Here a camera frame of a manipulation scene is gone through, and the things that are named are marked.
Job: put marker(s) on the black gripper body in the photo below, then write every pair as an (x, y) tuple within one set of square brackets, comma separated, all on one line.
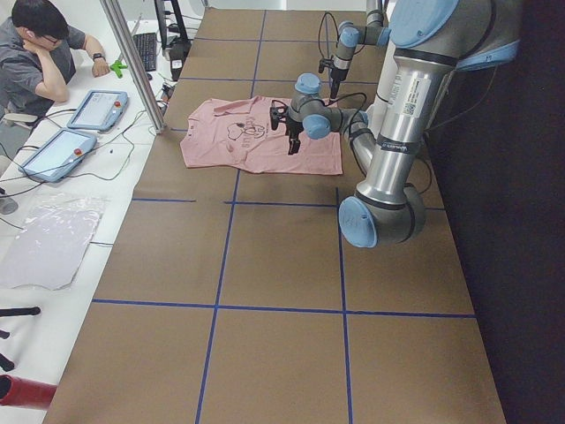
[(335, 75), (293, 128)]

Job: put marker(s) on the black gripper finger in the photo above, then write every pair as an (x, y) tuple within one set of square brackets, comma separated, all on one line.
[(294, 146), (334, 91)]

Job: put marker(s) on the pink Snoopy t-shirt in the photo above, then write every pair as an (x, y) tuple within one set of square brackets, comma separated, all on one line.
[(239, 134)]

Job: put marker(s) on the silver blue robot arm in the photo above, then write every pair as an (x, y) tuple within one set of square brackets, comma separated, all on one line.
[(376, 33), (426, 42)]

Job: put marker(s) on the black keyboard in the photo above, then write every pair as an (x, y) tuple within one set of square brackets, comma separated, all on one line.
[(146, 45)]

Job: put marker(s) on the green plastic tool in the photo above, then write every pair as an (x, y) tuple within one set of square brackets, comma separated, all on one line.
[(118, 67)]

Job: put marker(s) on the far blue teach pendant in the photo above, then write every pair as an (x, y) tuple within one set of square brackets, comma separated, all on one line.
[(100, 110)]

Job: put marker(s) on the blue teach pendant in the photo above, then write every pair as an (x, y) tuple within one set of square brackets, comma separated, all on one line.
[(100, 110), (58, 156)]

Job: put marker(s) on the near blue teach pendant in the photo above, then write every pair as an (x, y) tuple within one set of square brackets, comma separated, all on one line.
[(58, 156)]

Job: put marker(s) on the seated person grey shirt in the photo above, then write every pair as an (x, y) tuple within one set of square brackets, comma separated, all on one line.
[(36, 57)]

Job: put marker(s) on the white foam sheet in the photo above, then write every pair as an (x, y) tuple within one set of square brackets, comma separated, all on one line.
[(49, 249)]

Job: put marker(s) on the red cylinder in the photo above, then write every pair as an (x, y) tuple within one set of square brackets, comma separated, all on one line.
[(20, 392)]

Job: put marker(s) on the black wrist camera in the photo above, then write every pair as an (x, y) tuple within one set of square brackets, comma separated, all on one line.
[(278, 114), (325, 64)]

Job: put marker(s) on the aluminium frame post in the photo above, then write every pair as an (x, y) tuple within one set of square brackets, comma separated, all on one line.
[(125, 42)]

